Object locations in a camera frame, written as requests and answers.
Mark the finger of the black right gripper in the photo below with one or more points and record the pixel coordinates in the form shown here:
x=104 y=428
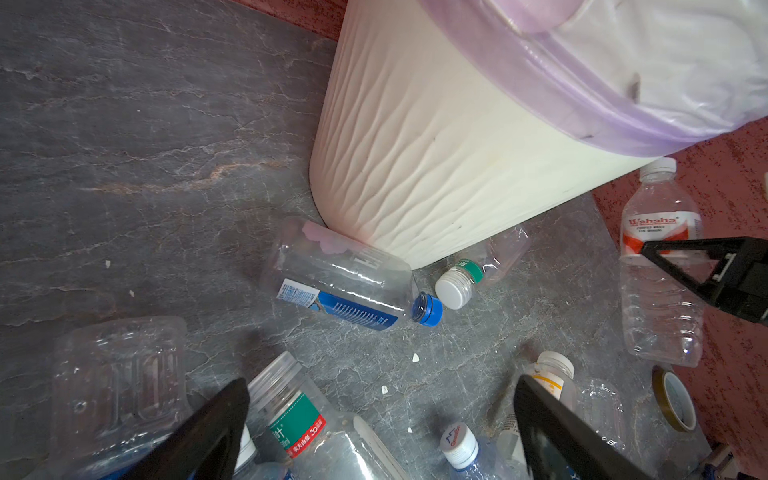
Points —
x=729 y=274

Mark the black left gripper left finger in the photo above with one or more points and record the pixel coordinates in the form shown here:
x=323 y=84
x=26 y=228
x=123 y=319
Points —
x=206 y=446

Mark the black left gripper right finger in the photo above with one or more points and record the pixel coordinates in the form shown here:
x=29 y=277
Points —
x=557 y=444

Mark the clear bottle orange label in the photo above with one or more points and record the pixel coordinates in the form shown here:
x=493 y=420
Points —
x=555 y=373

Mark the tall clear bottle purple label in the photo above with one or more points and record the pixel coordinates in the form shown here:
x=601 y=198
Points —
x=473 y=457

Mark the clear square plastic bottle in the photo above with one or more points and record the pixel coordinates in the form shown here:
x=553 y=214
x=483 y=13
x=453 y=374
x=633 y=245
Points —
x=118 y=391

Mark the pink bin liner bag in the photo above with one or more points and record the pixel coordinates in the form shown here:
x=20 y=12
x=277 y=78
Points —
x=637 y=78

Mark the cream ribbed waste bin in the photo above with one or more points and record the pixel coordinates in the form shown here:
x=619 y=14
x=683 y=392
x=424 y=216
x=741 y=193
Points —
x=418 y=154

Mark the clear jar green red label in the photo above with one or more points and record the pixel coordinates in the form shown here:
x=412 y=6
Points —
x=321 y=441

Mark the brown tape roll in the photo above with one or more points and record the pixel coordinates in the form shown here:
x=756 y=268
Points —
x=674 y=400

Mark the clear bottle green band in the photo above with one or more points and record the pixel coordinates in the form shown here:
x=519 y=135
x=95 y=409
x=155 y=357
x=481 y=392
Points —
x=481 y=264

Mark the clear bottle blue cap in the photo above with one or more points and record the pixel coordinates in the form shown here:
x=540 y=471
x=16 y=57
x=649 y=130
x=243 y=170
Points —
x=318 y=269

